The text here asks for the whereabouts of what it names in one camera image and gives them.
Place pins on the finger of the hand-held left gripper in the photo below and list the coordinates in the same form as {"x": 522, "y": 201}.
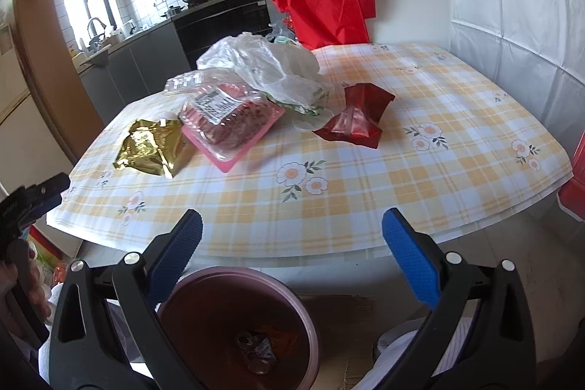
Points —
{"x": 45, "y": 196}

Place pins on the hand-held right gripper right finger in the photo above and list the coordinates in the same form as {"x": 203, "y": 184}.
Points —
{"x": 411, "y": 253}

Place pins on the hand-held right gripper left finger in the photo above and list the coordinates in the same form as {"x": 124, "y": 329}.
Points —
{"x": 178, "y": 248}

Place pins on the maroon plastic bin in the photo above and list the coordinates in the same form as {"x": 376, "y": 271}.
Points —
{"x": 215, "y": 312}

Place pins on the gold foil packet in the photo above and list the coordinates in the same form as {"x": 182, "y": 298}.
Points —
{"x": 146, "y": 148}

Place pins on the pink meat tray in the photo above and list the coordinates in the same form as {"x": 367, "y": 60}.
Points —
{"x": 228, "y": 129}

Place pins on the red foil packet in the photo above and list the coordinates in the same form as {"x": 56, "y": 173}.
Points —
{"x": 356, "y": 116}

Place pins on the clear plastic container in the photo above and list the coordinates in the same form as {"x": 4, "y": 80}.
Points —
{"x": 187, "y": 81}

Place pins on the white plastic bag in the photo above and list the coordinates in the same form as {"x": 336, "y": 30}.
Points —
{"x": 265, "y": 61}

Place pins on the person's left hand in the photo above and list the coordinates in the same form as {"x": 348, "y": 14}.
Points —
{"x": 37, "y": 289}

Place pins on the green printed bag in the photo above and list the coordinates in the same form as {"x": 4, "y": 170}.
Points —
{"x": 45, "y": 264}

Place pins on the yellow checked floral tablecloth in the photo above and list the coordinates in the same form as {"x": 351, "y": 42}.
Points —
{"x": 365, "y": 198}

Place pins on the cream refrigerator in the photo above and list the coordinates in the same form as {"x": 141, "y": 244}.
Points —
{"x": 23, "y": 120}

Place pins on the silver crumpled wrapper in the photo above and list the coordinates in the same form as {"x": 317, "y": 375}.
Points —
{"x": 253, "y": 353}

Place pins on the orange wrapper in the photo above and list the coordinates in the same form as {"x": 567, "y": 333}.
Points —
{"x": 279, "y": 337}

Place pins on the grey lower cabinets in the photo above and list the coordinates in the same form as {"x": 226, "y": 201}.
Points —
{"x": 146, "y": 61}

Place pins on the green printed white wrapper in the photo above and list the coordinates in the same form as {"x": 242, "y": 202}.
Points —
{"x": 315, "y": 112}

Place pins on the chrome kitchen faucet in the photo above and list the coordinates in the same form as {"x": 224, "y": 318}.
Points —
{"x": 93, "y": 29}

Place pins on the red plastic stool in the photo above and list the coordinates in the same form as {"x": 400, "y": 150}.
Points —
{"x": 573, "y": 189}

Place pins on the kitchen window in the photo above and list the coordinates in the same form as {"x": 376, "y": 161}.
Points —
{"x": 84, "y": 1}

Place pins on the steel lidded pot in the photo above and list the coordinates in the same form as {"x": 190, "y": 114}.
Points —
{"x": 172, "y": 11}

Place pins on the black oven range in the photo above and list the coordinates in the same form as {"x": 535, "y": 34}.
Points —
{"x": 224, "y": 29}

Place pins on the bundle of plastic bags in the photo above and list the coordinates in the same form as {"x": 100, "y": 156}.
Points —
{"x": 279, "y": 31}

